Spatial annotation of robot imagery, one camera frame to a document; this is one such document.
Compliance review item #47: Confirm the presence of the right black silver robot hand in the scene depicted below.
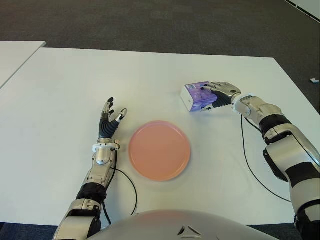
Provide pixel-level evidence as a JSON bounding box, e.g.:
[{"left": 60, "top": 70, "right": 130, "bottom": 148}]
[{"left": 199, "top": 81, "right": 243, "bottom": 112}]

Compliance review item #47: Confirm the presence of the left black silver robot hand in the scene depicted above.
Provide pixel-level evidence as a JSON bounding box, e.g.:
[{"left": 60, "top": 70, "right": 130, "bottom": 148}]
[{"left": 97, "top": 96, "right": 129, "bottom": 140}]

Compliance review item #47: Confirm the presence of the purple white tissue pack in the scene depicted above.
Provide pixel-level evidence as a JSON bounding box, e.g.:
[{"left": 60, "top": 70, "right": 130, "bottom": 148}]
[{"left": 180, "top": 81, "right": 218, "bottom": 113}]

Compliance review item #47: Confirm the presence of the round pink plate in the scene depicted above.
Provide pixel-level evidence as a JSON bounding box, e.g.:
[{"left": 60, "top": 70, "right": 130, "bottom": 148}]
[{"left": 128, "top": 120, "right": 192, "bottom": 182}]

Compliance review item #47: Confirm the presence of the silver robot torso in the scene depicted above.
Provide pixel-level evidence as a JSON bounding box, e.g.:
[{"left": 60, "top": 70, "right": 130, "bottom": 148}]
[{"left": 87, "top": 209, "right": 278, "bottom": 240}]

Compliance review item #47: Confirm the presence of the adjacent white table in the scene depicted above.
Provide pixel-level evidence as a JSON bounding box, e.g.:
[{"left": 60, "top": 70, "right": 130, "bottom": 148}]
[{"left": 0, "top": 40, "right": 47, "bottom": 90}]

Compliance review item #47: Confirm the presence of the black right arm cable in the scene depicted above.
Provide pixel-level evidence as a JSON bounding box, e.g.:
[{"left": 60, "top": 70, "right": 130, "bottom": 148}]
[{"left": 240, "top": 113, "right": 293, "bottom": 203}]

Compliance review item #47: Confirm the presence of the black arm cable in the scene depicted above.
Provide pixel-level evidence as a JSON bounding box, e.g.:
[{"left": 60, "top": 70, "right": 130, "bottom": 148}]
[
  {"left": 240, "top": 113, "right": 293, "bottom": 203},
  {"left": 101, "top": 152, "right": 138, "bottom": 226}
]

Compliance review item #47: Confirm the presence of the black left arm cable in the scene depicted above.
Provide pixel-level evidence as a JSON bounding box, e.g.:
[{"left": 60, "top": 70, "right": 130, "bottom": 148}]
[{"left": 101, "top": 152, "right": 138, "bottom": 226}]

